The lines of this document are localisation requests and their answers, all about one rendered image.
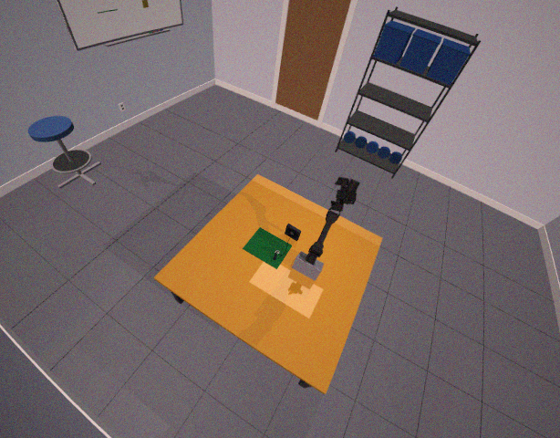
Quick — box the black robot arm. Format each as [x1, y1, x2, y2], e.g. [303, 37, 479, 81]
[306, 179, 360, 265]

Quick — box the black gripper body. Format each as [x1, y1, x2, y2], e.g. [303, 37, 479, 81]
[331, 177, 349, 212]

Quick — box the green circuit board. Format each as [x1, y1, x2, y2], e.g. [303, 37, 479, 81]
[243, 227, 292, 269]

